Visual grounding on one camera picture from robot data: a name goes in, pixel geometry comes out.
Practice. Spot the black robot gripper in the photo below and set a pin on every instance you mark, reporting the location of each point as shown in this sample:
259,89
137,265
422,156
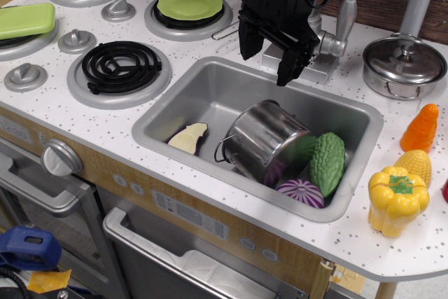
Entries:
285,24

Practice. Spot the stainless steel toy pot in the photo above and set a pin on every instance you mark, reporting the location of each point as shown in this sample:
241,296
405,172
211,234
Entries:
266,144

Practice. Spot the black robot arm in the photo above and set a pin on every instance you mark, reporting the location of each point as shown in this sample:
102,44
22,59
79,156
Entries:
285,24

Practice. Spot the grey toy sink basin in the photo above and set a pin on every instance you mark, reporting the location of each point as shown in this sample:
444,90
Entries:
216,91

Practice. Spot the lidded steel saucepan rear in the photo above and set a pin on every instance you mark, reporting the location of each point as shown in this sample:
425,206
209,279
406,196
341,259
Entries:
226,31

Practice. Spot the silver toy faucet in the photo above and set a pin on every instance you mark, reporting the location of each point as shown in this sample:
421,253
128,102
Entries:
332,46

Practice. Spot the green toy plate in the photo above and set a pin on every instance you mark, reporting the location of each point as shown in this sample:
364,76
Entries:
189,10

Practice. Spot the rear right burner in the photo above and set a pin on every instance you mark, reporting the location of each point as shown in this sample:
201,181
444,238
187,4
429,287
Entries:
185,31

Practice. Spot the green toy bitter gourd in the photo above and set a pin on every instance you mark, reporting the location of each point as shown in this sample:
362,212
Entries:
327,163

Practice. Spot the halved toy eggplant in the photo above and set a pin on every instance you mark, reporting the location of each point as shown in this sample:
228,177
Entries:
188,138

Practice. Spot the lidded steel pan right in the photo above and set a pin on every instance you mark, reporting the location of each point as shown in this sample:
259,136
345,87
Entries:
402,67

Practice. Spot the purple toy onion half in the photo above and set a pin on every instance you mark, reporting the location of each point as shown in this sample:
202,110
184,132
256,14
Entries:
302,191

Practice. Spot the grey stove knob centre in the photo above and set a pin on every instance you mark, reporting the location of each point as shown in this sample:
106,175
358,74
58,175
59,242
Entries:
118,11

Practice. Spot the grey stove knob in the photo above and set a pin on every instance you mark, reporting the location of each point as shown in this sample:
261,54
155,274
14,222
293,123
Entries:
25,78
76,41
118,11

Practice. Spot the front black coil burner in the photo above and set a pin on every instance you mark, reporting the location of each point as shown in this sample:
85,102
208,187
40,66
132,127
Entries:
119,75

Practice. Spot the orange toy carrot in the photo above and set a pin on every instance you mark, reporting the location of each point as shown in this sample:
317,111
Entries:
420,133

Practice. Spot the yellow toy corn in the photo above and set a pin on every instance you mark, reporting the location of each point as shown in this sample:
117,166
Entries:
417,162

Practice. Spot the yellow toy bell pepper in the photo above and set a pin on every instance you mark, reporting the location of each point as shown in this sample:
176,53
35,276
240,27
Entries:
397,198

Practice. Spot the grey stove knob middle left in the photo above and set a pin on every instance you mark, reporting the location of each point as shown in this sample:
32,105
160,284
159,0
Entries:
76,41

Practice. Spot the red toy item edge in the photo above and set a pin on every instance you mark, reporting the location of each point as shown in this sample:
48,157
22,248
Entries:
445,191

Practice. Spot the silver oven dial knob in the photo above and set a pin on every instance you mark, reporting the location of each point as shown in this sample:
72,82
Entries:
59,159

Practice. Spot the grey stove knob front left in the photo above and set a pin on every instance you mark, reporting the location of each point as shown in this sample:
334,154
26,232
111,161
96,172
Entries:
25,78

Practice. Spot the far left burner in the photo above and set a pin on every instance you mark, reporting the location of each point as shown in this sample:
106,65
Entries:
15,48

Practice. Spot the green rectangular toy lid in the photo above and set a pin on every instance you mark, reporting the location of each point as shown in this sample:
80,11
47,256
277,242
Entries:
29,20

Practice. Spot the blue clamp tool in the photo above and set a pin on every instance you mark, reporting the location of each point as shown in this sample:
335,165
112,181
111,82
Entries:
30,249

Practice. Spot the yellow tape piece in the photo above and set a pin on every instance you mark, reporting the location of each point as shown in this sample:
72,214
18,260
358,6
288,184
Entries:
46,281

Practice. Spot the grey dishwasher door handle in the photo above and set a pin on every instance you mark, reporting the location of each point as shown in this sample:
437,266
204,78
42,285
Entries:
162,261

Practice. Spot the grey oven door handle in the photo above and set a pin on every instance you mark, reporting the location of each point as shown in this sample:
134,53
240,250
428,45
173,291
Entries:
58,196

